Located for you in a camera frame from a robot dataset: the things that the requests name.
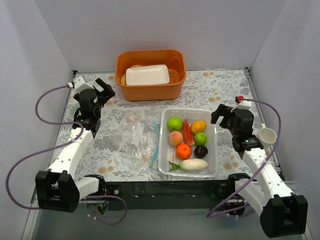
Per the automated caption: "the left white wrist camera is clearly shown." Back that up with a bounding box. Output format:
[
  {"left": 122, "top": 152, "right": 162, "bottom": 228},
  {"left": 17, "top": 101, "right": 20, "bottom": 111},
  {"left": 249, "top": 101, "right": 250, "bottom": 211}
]
[{"left": 71, "top": 76, "right": 94, "bottom": 94}]

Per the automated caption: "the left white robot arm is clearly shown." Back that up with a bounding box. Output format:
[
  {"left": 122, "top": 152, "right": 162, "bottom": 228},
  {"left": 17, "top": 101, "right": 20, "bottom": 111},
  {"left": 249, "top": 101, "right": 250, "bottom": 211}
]
[{"left": 35, "top": 76, "right": 115, "bottom": 213}]

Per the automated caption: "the yellow plate in tub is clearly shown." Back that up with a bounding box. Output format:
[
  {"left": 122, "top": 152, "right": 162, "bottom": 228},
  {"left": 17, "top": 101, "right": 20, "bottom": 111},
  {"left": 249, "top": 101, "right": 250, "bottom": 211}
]
[{"left": 120, "top": 65, "right": 142, "bottom": 86}]

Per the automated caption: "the green apple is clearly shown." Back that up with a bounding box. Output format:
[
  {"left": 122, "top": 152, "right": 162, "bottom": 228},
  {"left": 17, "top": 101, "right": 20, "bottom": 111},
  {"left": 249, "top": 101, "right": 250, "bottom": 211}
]
[{"left": 167, "top": 117, "right": 183, "bottom": 132}]

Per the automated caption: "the yellow mango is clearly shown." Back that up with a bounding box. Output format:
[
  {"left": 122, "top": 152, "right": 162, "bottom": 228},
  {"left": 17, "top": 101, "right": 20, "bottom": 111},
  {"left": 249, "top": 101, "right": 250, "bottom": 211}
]
[{"left": 190, "top": 120, "right": 207, "bottom": 135}]

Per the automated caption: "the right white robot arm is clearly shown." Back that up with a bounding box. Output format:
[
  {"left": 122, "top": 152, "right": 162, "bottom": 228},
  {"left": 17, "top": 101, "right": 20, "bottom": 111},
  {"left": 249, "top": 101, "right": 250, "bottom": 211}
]
[{"left": 211, "top": 100, "right": 308, "bottom": 238}]

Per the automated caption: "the floral table mat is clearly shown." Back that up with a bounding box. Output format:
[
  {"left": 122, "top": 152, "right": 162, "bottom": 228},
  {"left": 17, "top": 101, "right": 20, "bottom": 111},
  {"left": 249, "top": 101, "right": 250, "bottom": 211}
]
[{"left": 51, "top": 69, "right": 280, "bottom": 182}]

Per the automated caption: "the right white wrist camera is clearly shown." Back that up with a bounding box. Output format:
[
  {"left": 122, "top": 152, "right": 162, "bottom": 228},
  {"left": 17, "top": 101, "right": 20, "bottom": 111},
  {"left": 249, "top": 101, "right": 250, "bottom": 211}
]
[{"left": 231, "top": 96, "right": 252, "bottom": 113}]

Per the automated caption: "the white rectangular dish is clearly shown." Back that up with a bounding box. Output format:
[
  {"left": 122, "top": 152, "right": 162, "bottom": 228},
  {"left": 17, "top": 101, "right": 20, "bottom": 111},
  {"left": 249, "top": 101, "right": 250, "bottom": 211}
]
[{"left": 125, "top": 64, "right": 170, "bottom": 86}]

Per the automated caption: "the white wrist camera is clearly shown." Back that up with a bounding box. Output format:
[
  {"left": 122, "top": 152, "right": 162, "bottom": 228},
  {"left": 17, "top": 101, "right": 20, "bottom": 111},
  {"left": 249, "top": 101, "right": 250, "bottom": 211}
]
[
  {"left": 231, "top": 96, "right": 252, "bottom": 113},
  {"left": 71, "top": 76, "right": 94, "bottom": 94}
]

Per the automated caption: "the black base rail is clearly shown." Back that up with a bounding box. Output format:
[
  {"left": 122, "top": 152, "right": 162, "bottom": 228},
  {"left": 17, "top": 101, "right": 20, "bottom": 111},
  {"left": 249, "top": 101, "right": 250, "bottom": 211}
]
[{"left": 84, "top": 178, "right": 251, "bottom": 211}]

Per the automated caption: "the white radish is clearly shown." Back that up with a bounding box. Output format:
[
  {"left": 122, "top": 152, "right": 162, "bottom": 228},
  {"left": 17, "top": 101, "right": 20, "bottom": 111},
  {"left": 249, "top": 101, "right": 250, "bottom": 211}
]
[{"left": 169, "top": 158, "right": 208, "bottom": 172}]

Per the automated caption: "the watermelon slice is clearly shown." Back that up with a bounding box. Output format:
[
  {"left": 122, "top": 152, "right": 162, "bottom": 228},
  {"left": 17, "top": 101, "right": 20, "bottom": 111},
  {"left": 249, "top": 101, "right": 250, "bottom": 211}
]
[{"left": 181, "top": 118, "right": 195, "bottom": 146}]

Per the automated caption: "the white cup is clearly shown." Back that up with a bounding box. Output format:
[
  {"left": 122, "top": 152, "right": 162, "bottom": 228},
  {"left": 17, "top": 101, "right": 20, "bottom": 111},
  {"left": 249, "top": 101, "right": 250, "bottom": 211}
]
[{"left": 256, "top": 123, "right": 277, "bottom": 150}]

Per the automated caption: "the orange tangerine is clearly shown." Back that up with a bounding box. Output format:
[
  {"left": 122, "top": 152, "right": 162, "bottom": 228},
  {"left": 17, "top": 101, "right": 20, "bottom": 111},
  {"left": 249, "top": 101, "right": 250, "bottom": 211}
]
[{"left": 176, "top": 144, "right": 192, "bottom": 161}]

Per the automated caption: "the peach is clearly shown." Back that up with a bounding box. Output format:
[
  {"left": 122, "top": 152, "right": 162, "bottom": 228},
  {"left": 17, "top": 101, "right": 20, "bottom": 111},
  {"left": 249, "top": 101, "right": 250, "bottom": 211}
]
[{"left": 168, "top": 131, "right": 183, "bottom": 147}]

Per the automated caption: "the clear zip top bag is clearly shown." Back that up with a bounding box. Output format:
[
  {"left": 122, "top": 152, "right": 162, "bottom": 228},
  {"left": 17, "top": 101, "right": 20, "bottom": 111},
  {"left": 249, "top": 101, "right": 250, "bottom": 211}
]
[{"left": 109, "top": 110, "right": 160, "bottom": 169}]

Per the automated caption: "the dark purple mangosteen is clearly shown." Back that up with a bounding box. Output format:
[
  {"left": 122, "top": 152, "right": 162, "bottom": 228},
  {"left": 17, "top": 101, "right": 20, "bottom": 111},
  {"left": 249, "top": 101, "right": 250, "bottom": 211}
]
[{"left": 194, "top": 145, "right": 209, "bottom": 159}]

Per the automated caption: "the green lime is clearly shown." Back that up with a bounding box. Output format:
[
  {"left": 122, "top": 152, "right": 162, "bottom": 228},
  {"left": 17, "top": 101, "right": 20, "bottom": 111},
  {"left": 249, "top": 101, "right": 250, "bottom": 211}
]
[{"left": 193, "top": 132, "right": 208, "bottom": 146}]

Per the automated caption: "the white plastic basket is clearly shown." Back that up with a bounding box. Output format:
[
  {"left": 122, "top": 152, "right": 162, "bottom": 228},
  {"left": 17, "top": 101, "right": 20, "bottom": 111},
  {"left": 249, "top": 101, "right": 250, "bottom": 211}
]
[{"left": 157, "top": 107, "right": 219, "bottom": 179}]

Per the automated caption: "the orange plastic tub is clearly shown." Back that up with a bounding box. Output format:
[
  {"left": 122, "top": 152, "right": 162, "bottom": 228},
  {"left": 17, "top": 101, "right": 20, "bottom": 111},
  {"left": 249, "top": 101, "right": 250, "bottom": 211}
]
[{"left": 115, "top": 49, "right": 187, "bottom": 102}]

